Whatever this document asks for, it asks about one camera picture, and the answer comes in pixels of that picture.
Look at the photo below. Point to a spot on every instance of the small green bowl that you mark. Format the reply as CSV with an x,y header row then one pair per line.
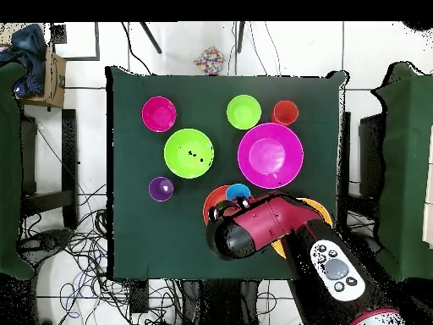
x,y
243,111

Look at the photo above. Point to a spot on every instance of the thin black square frame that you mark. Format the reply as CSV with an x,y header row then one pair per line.
x,y
81,58

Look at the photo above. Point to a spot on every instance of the brown cardboard box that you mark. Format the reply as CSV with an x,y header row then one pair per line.
x,y
55,84

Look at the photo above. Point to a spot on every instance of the black power strip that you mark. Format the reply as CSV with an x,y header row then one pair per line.
x,y
139,298

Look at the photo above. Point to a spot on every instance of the large green bowl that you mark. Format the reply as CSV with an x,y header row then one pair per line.
x,y
182,162

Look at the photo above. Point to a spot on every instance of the black pedestal leg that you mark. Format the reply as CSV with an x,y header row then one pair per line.
x,y
44,242

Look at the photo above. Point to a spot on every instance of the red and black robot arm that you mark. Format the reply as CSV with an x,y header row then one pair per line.
x,y
270,223

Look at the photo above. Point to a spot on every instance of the red-orange cup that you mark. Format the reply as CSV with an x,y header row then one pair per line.
x,y
286,113

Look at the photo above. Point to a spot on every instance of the dark green table cloth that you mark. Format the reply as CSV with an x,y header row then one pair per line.
x,y
135,237

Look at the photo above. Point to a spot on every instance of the small pink bowl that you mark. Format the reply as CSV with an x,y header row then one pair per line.
x,y
159,114

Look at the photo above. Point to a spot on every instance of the green cloth covered side table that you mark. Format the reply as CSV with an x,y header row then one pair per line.
x,y
8,169
406,169

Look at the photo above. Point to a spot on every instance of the black metal frame stand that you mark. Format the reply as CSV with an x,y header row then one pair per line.
x,y
69,169
372,155

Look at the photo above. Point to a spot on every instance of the purple cup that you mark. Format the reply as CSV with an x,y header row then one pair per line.
x,y
161,189

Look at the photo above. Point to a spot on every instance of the blue cloth bundle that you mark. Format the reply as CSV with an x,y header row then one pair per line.
x,y
28,44

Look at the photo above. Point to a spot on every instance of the red-orange bowl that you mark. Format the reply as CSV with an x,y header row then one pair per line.
x,y
213,199

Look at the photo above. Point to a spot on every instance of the large pink bowl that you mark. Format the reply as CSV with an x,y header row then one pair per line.
x,y
270,155

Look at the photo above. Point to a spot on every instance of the blue cup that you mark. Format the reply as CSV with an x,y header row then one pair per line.
x,y
238,191

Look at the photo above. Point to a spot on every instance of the colourful patterned box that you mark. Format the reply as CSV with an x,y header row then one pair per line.
x,y
209,61

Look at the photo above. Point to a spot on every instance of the black tripod leg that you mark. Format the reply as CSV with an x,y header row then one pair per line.
x,y
151,38
240,37

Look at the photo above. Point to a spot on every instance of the large orange bowl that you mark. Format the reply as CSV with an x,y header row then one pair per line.
x,y
321,210

